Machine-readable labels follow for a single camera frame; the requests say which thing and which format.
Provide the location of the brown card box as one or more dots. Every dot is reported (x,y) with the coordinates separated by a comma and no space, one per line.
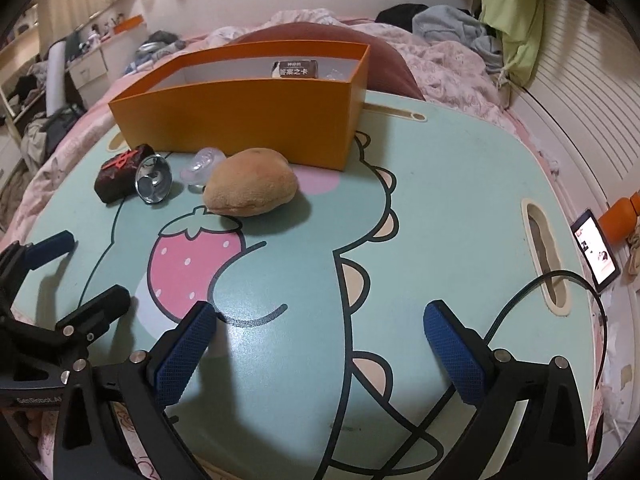
(295,69)

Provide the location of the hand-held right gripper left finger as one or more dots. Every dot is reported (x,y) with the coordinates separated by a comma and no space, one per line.
(182,360)

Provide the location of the clear plastic cup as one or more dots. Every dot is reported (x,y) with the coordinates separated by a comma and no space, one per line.
(202,162)

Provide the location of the orange cardboard box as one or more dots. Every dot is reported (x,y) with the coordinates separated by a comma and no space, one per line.
(240,120)

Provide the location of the white cylinder roll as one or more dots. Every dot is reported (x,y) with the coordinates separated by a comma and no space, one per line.
(56,75)

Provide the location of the dark red pillow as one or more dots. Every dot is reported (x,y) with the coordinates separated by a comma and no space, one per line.
(390,70)

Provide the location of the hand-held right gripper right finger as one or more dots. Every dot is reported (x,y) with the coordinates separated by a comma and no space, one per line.
(455,355)

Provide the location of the black bag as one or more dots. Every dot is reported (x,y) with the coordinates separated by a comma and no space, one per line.
(55,127)

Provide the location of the red black mahjong tile block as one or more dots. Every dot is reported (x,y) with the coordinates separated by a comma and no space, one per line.
(117,175)

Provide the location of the grey blue clothes heap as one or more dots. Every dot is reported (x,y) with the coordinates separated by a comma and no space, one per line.
(155,47)

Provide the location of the grey clothes pile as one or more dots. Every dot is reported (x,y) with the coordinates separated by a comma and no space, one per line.
(450,30)

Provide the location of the green cartoon lap table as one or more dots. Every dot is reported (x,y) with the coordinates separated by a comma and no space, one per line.
(450,185)

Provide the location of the beige cloth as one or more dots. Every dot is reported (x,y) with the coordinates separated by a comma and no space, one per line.
(635,250)

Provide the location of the orange shelf box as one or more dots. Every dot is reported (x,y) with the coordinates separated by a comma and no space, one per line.
(129,25)

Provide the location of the tan plush bread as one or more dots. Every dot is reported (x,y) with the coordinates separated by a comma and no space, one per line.
(250,182)

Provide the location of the smartphone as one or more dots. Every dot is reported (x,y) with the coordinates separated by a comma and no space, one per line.
(595,250)

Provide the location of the light green garment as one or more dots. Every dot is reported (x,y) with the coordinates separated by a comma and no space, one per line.
(515,15)

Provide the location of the black garment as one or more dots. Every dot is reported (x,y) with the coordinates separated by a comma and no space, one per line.
(400,14)

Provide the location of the white nightstand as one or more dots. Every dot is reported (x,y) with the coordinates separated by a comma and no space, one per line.
(87,67)

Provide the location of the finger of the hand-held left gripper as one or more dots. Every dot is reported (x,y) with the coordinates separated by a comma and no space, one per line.
(97,312)
(47,250)

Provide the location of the pink floral quilt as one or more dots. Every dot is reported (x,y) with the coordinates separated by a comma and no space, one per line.
(450,70)

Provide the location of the orange bottle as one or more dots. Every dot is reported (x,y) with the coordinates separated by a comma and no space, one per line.
(620,215)

